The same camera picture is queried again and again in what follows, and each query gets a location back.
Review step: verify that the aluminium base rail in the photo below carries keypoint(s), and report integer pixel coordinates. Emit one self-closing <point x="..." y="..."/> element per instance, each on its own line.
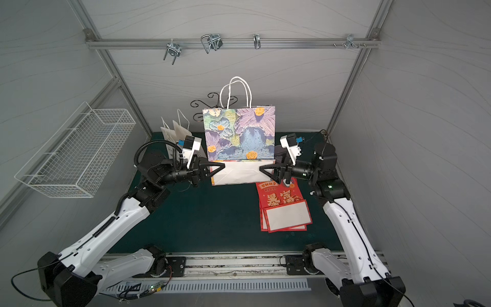
<point x="260" y="265"/>

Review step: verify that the floral print paper bag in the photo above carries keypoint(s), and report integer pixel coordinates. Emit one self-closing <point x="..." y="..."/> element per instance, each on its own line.
<point x="243" y="138"/>

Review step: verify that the red RICH paper bag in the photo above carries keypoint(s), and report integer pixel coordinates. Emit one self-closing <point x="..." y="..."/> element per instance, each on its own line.
<point x="264" y="227"/>

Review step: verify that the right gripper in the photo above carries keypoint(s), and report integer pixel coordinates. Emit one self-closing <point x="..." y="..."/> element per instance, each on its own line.
<point x="288" y="170"/>

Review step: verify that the green felt table mat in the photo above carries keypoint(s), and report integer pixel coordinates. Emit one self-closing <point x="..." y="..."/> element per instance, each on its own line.
<point x="222" y="219"/>

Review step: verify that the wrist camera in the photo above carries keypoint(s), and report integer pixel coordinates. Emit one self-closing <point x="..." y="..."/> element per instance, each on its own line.
<point x="190" y="145"/>
<point x="291" y="143"/>

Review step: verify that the white wire wall basket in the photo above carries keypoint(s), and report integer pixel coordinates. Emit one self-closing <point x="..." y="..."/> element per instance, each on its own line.
<point x="74" y="161"/>

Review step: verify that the white printed paper bag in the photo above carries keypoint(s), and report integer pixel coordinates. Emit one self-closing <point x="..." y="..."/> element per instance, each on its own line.
<point x="179" y="130"/>

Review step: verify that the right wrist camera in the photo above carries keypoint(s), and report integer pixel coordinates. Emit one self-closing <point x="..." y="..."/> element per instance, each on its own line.
<point x="291" y="143"/>

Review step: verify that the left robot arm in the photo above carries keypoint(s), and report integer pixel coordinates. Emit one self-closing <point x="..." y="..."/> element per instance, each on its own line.
<point x="74" y="276"/>

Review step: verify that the aluminium top rail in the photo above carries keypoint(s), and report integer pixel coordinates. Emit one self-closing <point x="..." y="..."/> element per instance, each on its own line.
<point x="228" y="43"/>

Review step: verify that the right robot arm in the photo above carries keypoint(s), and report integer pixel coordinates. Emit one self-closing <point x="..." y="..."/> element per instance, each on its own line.
<point x="363" y="280"/>

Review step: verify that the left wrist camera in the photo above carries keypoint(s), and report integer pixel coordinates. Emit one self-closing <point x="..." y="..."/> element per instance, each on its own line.
<point x="190" y="145"/>

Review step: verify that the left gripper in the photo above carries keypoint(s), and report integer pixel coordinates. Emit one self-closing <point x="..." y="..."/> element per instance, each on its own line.
<point x="195" y="173"/>

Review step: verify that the slotted cable duct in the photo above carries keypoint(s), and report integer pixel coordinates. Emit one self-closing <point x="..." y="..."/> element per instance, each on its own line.
<point x="237" y="286"/>

